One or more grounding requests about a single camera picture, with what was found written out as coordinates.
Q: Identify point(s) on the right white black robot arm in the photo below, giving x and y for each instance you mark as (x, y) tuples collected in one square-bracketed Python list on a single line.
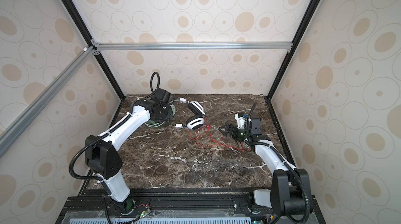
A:
[(290, 192)]

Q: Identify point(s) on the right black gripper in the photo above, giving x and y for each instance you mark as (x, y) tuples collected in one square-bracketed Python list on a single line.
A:
[(234, 132)]

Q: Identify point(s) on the left slanted aluminium frame bar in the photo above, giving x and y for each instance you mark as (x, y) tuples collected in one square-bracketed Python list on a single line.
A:
[(19, 125)]

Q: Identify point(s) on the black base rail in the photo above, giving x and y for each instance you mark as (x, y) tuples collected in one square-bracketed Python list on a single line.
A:
[(170, 206)]

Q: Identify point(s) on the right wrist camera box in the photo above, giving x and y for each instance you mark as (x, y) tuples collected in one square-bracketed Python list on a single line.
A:
[(242, 121)]

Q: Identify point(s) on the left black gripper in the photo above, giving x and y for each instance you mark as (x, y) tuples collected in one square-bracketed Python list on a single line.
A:
[(169, 109)]

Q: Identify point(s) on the right black frame post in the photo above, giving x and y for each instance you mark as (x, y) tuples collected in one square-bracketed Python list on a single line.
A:
[(305, 21)]

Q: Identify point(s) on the horizontal aluminium frame bar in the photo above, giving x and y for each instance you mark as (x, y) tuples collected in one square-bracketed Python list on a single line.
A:
[(192, 46)]

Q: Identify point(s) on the white black red-cabled headphones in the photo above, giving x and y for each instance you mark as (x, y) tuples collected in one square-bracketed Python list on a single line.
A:
[(199, 126)]

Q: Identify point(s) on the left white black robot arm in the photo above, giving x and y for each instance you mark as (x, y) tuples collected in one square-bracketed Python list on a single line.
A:
[(102, 151)]

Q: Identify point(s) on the left black frame post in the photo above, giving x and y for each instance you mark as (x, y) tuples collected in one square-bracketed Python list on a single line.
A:
[(82, 28)]

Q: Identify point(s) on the mint green wired headphones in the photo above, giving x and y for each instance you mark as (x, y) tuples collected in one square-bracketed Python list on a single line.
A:
[(159, 115)]

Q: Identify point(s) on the black frame post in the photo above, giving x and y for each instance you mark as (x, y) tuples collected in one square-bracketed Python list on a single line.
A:
[(305, 21), (82, 28)]

